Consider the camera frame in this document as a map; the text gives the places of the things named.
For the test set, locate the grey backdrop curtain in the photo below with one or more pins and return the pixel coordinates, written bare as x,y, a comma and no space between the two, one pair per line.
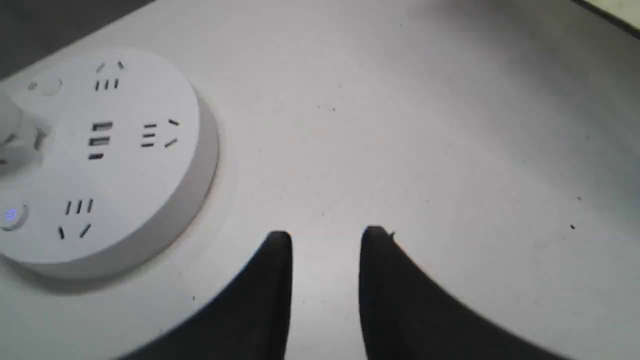
30,30

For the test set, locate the white desk lamp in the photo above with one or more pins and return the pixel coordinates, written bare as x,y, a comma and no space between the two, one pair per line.
109,157

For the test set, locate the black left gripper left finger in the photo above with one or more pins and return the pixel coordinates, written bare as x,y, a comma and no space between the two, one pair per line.
248,320

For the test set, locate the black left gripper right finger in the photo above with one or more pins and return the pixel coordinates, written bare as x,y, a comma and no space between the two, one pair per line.
405,315

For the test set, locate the folding paper fan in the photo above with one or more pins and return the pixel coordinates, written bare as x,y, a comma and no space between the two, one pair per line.
623,14

